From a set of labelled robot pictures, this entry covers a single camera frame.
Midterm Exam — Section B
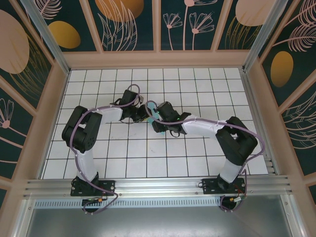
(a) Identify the grey metal sheet panel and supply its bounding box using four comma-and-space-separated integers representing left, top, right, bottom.
24, 195, 304, 237

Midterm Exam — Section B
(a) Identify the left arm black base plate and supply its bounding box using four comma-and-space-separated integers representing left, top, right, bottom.
70, 179, 117, 197

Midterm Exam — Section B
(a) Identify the aluminium side rail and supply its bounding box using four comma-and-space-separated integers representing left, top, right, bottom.
240, 69, 279, 176

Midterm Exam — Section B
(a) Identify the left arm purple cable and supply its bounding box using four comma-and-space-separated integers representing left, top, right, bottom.
70, 83, 143, 215

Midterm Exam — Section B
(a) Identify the teal paper sheet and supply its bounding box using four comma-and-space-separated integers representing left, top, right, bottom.
146, 102, 166, 137

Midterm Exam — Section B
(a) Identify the aluminium frame post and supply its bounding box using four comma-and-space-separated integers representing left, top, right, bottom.
19, 0, 71, 75
243, 0, 289, 72

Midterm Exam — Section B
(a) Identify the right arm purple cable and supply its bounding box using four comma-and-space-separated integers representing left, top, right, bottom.
145, 100, 267, 213

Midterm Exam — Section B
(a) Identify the long aluminium mounting rail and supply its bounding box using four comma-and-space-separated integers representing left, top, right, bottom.
23, 174, 296, 198

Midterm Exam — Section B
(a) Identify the slotted grey cable duct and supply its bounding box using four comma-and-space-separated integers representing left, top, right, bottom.
34, 196, 223, 208

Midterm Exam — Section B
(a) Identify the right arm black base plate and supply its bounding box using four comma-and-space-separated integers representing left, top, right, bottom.
201, 178, 247, 196

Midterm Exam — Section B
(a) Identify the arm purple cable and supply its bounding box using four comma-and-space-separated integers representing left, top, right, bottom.
70, 83, 143, 215
145, 100, 267, 213

